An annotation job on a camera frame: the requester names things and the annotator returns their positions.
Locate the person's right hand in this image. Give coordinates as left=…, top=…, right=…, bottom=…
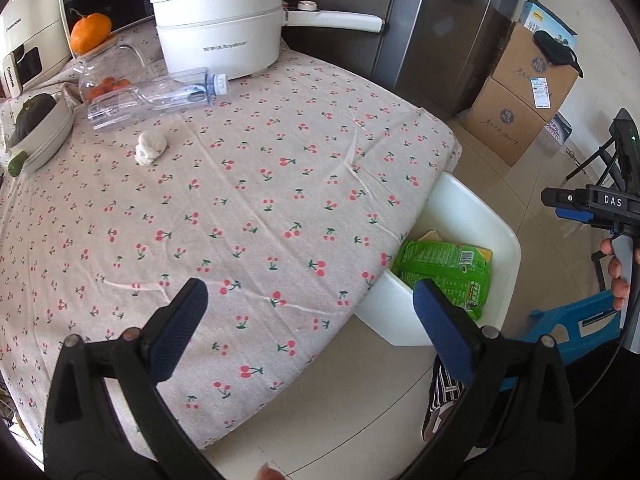
left=600, top=239, right=633, bottom=312

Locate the striped shoe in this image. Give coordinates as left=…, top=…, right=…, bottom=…
left=422, top=360, right=466, bottom=442

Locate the green snack packet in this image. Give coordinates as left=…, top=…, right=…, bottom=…
left=391, top=239, right=494, bottom=322

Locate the small white and blue box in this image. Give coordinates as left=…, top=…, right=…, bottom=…
left=547, top=112, right=575, bottom=146

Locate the grey refrigerator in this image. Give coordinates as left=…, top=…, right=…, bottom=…
left=372, top=0, right=524, bottom=119

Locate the cream air fryer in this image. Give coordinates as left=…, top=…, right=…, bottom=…
left=0, top=0, right=74, bottom=100

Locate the blue plastic stool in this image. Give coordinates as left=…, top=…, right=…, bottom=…
left=500, top=290, right=624, bottom=394

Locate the glass jar with tomatoes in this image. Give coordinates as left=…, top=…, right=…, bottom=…
left=77, top=42, right=149, bottom=106

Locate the black pouch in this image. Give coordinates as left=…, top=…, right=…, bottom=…
left=532, top=30, right=585, bottom=80

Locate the large orange tangerine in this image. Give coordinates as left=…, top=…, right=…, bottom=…
left=70, top=8, right=113, bottom=55

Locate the dark green pumpkin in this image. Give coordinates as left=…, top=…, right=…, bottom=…
left=10, top=92, right=58, bottom=147

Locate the blue printed box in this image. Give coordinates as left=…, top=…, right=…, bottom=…
left=520, top=0, right=579, bottom=52

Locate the cream bowl with green handle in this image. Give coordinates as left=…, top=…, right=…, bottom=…
left=6, top=110, right=77, bottom=177

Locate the cardboard box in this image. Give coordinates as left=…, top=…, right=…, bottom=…
left=460, top=76, right=549, bottom=167
left=492, top=22, right=581, bottom=124

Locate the cherry print tablecloth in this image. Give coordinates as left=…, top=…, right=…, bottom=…
left=0, top=22, right=464, bottom=454

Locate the clear plastic bottle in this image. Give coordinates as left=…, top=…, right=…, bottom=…
left=87, top=66, right=230, bottom=133

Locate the black metal stand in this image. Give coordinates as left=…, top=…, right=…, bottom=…
left=565, top=135, right=621, bottom=197

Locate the white garlic bulb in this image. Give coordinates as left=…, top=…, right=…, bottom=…
left=135, top=130, right=169, bottom=166

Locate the white electric pot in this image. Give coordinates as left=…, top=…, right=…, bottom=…
left=147, top=0, right=385, bottom=80

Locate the white plastic bin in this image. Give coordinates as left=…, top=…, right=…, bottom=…
left=352, top=172, right=522, bottom=347

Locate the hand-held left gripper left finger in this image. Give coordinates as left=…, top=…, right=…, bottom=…
left=42, top=277, right=236, bottom=480

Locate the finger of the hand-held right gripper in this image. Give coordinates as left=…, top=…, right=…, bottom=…
left=541, top=186, right=594, bottom=224

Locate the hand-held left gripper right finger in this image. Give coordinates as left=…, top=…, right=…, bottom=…
left=395, top=278, right=602, bottom=480

